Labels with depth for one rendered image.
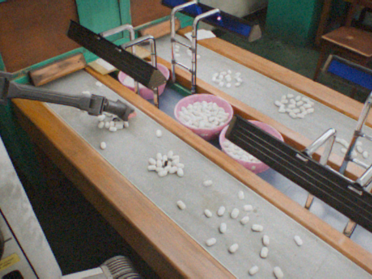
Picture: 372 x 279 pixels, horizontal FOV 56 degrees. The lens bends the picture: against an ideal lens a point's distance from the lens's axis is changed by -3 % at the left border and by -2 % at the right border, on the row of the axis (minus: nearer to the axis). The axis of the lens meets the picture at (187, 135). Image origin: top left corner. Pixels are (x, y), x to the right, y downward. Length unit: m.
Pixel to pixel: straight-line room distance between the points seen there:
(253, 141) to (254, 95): 0.81
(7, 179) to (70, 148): 1.04
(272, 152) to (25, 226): 0.67
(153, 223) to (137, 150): 0.39
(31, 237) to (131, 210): 0.72
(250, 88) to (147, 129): 0.60
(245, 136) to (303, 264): 0.44
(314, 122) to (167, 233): 0.88
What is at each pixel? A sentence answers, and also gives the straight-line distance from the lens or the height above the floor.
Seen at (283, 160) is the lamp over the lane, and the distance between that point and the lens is 0.99.
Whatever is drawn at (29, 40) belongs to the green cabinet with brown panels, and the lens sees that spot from 1.90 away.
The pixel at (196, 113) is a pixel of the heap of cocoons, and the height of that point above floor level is 0.74.
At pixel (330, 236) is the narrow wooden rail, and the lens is 1.27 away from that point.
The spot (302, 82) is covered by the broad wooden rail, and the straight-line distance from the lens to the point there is 1.94.
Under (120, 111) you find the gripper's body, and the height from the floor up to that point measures 0.84.
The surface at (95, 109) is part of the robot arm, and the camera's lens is 1.47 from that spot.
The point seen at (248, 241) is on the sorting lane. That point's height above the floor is 0.74.
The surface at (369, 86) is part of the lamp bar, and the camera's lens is 1.43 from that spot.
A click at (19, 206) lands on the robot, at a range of 0.53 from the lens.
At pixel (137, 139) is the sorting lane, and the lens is 1.55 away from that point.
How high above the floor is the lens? 1.75
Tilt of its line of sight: 41 degrees down
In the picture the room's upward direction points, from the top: straight up
